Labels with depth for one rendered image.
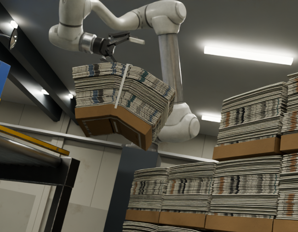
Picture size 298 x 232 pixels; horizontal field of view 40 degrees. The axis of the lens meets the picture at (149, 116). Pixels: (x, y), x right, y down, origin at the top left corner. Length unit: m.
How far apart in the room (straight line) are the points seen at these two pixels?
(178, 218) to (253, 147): 0.41
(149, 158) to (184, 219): 0.81
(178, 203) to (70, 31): 0.88
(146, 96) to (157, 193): 0.39
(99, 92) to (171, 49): 0.67
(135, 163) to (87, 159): 8.13
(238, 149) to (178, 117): 0.88
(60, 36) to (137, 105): 0.50
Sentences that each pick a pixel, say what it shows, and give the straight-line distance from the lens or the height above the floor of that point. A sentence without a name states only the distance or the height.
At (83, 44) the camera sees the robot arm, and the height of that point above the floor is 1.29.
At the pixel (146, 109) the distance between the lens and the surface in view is 1.61.
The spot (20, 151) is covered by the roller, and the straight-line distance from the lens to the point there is 1.72.
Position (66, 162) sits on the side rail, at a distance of 1.80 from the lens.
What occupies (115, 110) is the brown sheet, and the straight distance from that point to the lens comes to 1.61.
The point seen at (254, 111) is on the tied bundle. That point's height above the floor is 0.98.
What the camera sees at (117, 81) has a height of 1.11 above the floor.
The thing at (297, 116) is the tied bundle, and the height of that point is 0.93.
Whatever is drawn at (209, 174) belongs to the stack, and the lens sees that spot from 1.42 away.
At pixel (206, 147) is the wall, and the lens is 10.07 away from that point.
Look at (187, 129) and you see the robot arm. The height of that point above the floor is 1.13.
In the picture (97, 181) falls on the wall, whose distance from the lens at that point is 10.17.
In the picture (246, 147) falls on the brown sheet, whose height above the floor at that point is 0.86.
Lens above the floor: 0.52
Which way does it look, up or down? 17 degrees up
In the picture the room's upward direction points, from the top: 12 degrees clockwise
